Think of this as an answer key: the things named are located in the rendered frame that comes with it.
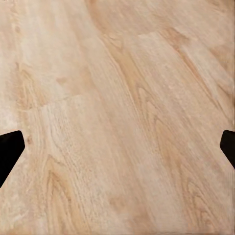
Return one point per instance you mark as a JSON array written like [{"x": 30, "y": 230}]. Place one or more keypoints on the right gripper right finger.
[{"x": 227, "y": 145}]

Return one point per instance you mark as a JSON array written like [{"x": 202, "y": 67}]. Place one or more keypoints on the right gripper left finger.
[{"x": 11, "y": 147}]

